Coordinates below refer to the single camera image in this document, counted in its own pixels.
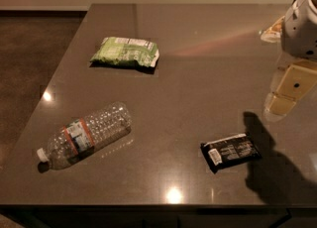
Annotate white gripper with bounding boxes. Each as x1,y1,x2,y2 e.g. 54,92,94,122
261,0,317,122

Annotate clear plastic water bottle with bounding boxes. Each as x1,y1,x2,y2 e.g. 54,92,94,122
37,102,132,171

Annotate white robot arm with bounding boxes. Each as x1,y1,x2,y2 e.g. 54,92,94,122
261,0,317,121

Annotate black rxbar chocolate wrapper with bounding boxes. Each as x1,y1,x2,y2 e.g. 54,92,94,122
200,133,262,173

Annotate green snack bag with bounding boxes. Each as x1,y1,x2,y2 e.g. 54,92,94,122
90,37,159,67

